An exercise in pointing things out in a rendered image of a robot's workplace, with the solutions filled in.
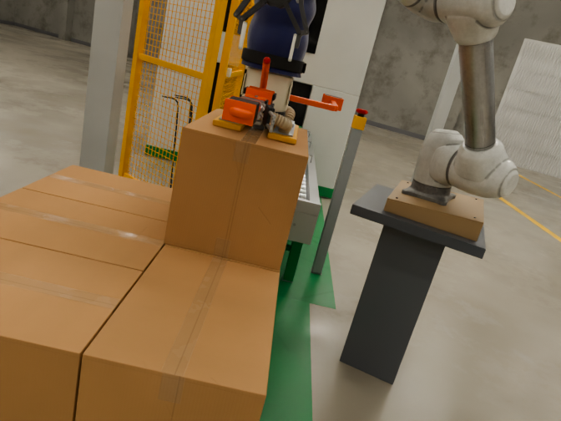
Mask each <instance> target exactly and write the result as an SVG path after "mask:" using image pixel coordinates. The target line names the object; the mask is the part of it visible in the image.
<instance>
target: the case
mask: <svg viewBox="0 0 561 421"><path fill-rule="evenodd" d="M222 114H223V109H215V110H213V111H212V112H210V113H208V114H206V115H204V116H202V117H201V118H199V119H197V120H195V121H193V122H191V123H189V124H187V125H186V126H184V127H183V129H182V135H181V140H180V145H179V154H178V159H177V165H176V170H175V175H174V184H173V189H172V195H171V201H170V206H169V215H168V220H167V226H166V231H165V236H164V244H168V245H171V246H178V247H182V248H185V249H190V250H193V251H199V252H204V253H207V254H211V255H214V256H221V257H224V258H228V259H232V260H236V261H242V262H246V263H250V264H253V265H257V266H263V267H267V268H270V269H275V270H278V271H279V270H280V268H281V263H282V259H283V256H284V252H285V249H286V243H287V240H288V236H289V233H290V229H291V224H292V221H293V217H294V214H295V210H296V204H297V201H298V197H299V194H300V191H301V185H302V181H303V178H304V174H305V171H306V166H307V162H308V159H309V155H308V137H307V129H301V128H299V129H298V134H297V139H296V144H295V145H293V144H289V143H286V142H281V141H278V140H274V139H268V138H267V135H268V133H269V130H268V129H264V130H261V129H255V128H254V125H253V126H249V125H246V126H245V127H244V128H243V129H242V130H241V131H236V130H232V129H227V128H223V127H219V126H215V125H213V120H214V119H215V118H217V117H219V116H220V115H222Z"/></svg>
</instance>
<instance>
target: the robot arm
mask: <svg viewBox="0 0 561 421"><path fill-rule="evenodd" d="M250 1H251V0H243V1H242V2H241V4H240V5H239V7H238V8H237V9H236V10H235V12H234V13H233V15H234V17H236V18H237V19H238V20H239V26H238V30H237V33H238V34H240V42H239V47H238V49H243V44H244V40H245V32H246V28H247V22H245V21H246V20H247V19H248V18H249V17H251V16H252V15H253V14H254V13H256V12H257V11H258V10H259V9H260V8H262V7H263V6H265V5H266V4H268V5H269V6H271V7H277V8H280V9H282V8H285V9H286V11H287V13H288V15H289V17H290V19H291V22H292V24H293V26H294V28H295V30H296V32H297V34H294V37H293V40H292V45H291V50H290V55H289V58H288V61H289V62H290V61H291V60H292V55H293V52H294V48H299V45H300V41H301V37H302V36H303V35H308V34H309V29H308V25H307V21H306V13H305V9H304V0H296V2H297V3H299V8H300V12H301V20H302V23H303V28H304V30H300V28H299V25H298V23H297V21H296V19H295V17H294V15H293V12H292V11H291V8H290V6H289V4H288V3H289V2H290V1H291V0H260V1H259V2H258V3H257V4H255V5H254V6H253V7H252V8H250V9H249V10H248V11H247V12H246V13H244V14H243V15H242V16H241V14H242V12H243V11H244V9H245V8H246V6H247V5H248V4H249V2H250ZM398 1H399V2H400V3H401V4H402V5H403V6H405V7H406V8H407V9H408V10H409V11H411V12H412V13H415V14H416V15H417V16H419V17H421V18H424V19H426V20H427V21H430V22H435V23H446V24H447V26H448V28H449V30H450V32H451V34H452V37H453V39H454V40H455V42H456V43H457V44H458V53H459V66H460V79H461V91H462V116H463V128H464V138H463V137H462V135H461V134H459V133H458V132H457V131H455V130H449V129H435V130H433V132H431V133H430V134H429V135H428V136H427V137H426V139H425V140H424V142H423V144H422V147H421V149H420V152H419V155H418V157H417V163H416V168H415V173H414V177H413V180H412V184H411V185H410V186H409V187H408V188H406V189H402V193H403V194H405V195H411V196H415V197H417V198H420V199H424V200H428V201H431V202H434V203H437V204H439V205H447V203H448V202H449V201H450V200H451V199H455V198H456V195H455V194H453V193H451V188H452V186H454V187H456V188H458V189H459V190H463V191H465V192H467V193H469V194H472V195H476V196H479V197H483V198H489V199H496V198H501V197H504V196H507V195H509V194H511V193H512V192H513V190H514V189H515V187H516V186H517V184H518V179H519V175H518V169H517V167H516V165H515V164H514V163H513V162H512V161H511V160H509V158H508V155H507V152H506V150H505V149H504V145H503V143H502V142H501V141H500V140H498V139H497V138H496V129H495V89H494V50H493V39H494V38H495V36H496V35H497V33H498V30H499V27H500V25H502V24H503V23H505V22H506V21H507V20H508V19H509V18H510V16H511V15H512V13H513V10H514V8H515V4H516V0H398Z"/></svg>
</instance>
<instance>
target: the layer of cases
mask: <svg viewBox="0 0 561 421"><path fill-rule="evenodd" d="M171 195H172V188H169V187H165V186H162V185H155V184H151V183H148V182H144V181H140V180H134V179H130V178H126V177H123V176H119V175H113V174H109V173H105V172H102V171H98V170H91V169H88V168H84V167H81V166H77V165H71V166H69V167H67V168H65V169H63V170H60V171H58V172H56V173H53V174H51V175H49V176H46V177H44V178H42V179H41V180H37V181H35V182H33V183H32V184H29V185H26V186H24V187H23V188H20V189H18V190H15V191H13V192H11V193H9V194H7V195H4V196H2V197H0V421H260V416H261V413H262V409H263V407H264V403H265V398H266V393H267V384H268V377H269V369H270V355H271V347H272V339H273V331H274V323H275V309H276V301H277V293H278V286H279V277H280V271H278V270H275V269H270V268H267V267H263V266H257V265H253V264H250V263H246V262H242V261H236V260H232V259H228V258H224V257H221V256H214V255H211V254H207V253H204V252H199V251H193V250H190V249H185V248H182V247H178V246H171V245H168V244H164V236H165V231H166V226H167V220H168V215H169V206H170V201H171Z"/></svg>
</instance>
